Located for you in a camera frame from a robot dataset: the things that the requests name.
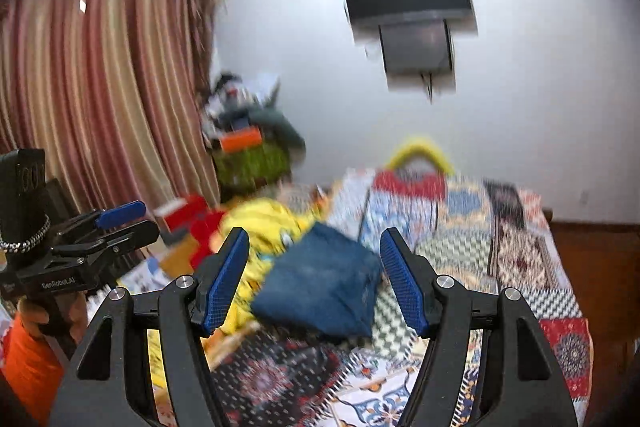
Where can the yellow garment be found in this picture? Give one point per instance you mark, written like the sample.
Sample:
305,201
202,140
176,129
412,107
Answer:
270,222

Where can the orange box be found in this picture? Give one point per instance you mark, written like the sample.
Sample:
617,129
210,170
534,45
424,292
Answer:
241,139

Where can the pile of clutter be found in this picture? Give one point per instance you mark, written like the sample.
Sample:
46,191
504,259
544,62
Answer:
235,99

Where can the grey garment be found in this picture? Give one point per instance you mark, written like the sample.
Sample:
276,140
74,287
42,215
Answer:
280,127

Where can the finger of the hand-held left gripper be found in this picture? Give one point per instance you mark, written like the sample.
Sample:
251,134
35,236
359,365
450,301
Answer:
122,212
135,234

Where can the person's left forearm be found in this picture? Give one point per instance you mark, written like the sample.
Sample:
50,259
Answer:
30,367

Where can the red and white box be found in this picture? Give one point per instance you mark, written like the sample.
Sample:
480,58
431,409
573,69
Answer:
185,212

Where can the patchwork bed blanket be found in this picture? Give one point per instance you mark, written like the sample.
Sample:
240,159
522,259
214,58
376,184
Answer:
500,257

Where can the striped reddish curtain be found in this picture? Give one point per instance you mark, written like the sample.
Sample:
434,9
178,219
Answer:
100,82

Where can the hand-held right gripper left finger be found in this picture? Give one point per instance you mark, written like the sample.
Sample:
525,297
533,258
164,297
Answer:
227,277

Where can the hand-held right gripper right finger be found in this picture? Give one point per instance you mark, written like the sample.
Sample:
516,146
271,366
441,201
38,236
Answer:
405,287

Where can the green cloth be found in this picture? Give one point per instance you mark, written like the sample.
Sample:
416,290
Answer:
252,164

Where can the yellow hanger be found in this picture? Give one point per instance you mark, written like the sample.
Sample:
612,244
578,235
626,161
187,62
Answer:
420,144

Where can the person's left hand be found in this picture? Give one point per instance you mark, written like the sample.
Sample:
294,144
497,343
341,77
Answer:
77,317

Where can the red cloth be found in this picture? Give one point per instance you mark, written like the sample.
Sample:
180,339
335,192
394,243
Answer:
207,239

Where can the blue denim jacket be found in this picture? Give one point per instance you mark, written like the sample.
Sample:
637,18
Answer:
320,277

